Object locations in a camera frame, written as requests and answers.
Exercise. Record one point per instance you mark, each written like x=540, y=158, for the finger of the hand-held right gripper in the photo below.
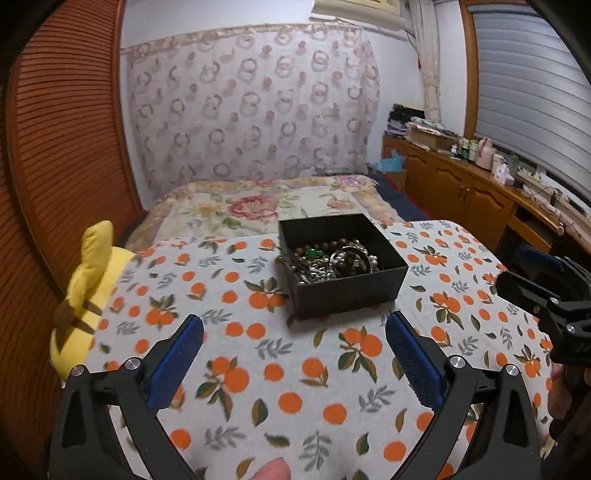
x=521, y=290

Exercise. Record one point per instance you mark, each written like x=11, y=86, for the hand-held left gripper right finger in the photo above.
x=413, y=364

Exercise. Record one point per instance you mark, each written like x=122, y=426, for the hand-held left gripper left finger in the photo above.
x=178, y=364

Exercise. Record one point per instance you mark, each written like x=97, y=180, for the black jewelry box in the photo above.
x=351, y=293

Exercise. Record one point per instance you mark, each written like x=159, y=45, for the person's right hand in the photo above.
x=559, y=399

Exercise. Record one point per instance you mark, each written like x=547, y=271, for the person's left hand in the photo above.
x=273, y=470

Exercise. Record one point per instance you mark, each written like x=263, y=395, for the orange fruit print cloth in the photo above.
x=286, y=369

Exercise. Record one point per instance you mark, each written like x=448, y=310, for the yellow plush toy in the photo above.
x=87, y=295

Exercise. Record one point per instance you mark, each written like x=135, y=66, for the pink tissue box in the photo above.
x=504, y=177

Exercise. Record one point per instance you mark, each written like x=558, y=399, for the white power strip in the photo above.
x=531, y=175

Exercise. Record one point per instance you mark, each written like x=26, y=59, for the wooden cabinet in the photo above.
x=452, y=184

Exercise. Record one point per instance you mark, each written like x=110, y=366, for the green bottle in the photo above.
x=513, y=164

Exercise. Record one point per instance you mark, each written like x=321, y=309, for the white jar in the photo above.
x=497, y=164

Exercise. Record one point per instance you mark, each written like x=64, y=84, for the pink kettle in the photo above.
x=485, y=154

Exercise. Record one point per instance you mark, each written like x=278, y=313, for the dark blue bed sheet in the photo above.
x=406, y=203

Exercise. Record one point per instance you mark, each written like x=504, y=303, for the green jade pendant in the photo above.
x=316, y=253

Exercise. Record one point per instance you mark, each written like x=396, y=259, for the floral blanket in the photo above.
x=221, y=207

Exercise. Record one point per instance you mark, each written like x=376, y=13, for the small cardboard box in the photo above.
x=400, y=180

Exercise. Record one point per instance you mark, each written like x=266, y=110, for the flat cardboard box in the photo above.
x=431, y=136

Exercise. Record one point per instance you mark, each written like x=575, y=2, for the blue plastic bag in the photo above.
x=388, y=162

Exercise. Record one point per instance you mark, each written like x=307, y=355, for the stack of dark clothes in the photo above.
x=404, y=122

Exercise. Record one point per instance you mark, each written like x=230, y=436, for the grey window blind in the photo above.
x=531, y=83

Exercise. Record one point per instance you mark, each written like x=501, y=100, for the white lace curtain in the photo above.
x=429, y=60

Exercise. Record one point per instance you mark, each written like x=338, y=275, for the wooden louvered wardrobe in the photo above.
x=60, y=138

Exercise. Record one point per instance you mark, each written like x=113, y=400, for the circle pattern curtain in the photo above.
x=249, y=115

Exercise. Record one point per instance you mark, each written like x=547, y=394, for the beige air conditioner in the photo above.
x=355, y=11

